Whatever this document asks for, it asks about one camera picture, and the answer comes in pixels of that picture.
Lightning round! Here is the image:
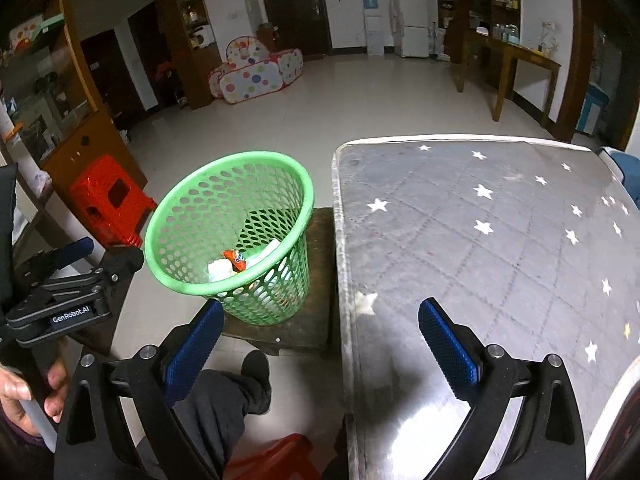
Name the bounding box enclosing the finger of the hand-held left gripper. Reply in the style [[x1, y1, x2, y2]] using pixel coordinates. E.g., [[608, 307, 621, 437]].
[[26, 236, 97, 282], [44, 246, 147, 307]]

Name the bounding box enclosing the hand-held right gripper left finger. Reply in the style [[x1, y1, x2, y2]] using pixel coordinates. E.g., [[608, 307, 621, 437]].
[[52, 299, 226, 480]]

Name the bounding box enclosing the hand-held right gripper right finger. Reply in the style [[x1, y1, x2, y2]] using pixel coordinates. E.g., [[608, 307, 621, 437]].
[[417, 297, 587, 480]]

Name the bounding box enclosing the orange snack packet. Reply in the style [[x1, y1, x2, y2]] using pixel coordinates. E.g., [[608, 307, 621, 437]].
[[222, 249, 249, 274]]

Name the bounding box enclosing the green perforated plastic basket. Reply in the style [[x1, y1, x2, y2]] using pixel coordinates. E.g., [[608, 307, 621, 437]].
[[144, 151, 316, 327]]

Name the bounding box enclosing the person's left forearm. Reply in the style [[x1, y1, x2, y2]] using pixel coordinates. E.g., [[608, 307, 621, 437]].
[[0, 415, 56, 480]]

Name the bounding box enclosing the person's left hand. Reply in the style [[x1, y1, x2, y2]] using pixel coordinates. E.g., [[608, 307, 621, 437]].
[[0, 359, 69, 437]]

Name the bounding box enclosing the red plastic stool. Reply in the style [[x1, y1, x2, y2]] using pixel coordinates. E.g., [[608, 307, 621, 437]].
[[69, 155, 158, 248], [220, 432, 321, 480]]

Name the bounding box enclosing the person's leg in dark trousers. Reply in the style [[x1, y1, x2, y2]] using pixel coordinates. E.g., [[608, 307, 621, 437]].
[[135, 367, 261, 480]]

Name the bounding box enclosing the black shoe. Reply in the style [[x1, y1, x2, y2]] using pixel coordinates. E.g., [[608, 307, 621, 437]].
[[241, 350, 273, 416]]

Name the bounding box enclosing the grey star-patterned tablecloth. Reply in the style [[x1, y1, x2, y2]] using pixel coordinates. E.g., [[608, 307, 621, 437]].
[[332, 134, 640, 480]]

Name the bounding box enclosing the wooden arched cabinet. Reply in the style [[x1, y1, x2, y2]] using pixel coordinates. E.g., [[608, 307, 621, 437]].
[[0, 0, 223, 196]]

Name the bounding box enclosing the dark wooden stool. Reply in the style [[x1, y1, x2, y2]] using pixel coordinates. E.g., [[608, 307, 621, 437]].
[[220, 207, 337, 356]]

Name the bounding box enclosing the black round stool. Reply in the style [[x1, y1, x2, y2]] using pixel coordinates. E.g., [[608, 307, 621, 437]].
[[590, 392, 640, 480]]

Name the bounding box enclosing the polka dot play tent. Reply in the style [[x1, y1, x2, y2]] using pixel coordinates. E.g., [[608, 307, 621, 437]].
[[208, 36, 304, 105]]

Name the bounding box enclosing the blue chair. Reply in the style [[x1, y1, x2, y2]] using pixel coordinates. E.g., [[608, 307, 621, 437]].
[[597, 146, 640, 196]]

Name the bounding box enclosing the small blue cabinet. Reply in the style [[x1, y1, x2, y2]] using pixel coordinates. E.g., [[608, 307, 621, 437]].
[[575, 82, 611, 136]]

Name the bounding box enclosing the brown wooden table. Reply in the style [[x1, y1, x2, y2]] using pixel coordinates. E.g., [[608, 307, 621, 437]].
[[457, 29, 562, 122]]

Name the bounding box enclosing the dark wooden door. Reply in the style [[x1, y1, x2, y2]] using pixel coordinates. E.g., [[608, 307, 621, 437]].
[[257, 0, 333, 58]]

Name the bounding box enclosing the white refrigerator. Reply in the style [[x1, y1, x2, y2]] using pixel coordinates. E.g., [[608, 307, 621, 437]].
[[395, 0, 431, 58]]

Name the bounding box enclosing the white water dispenser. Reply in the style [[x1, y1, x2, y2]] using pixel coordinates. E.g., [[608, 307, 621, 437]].
[[361, 0, 387, 57]]

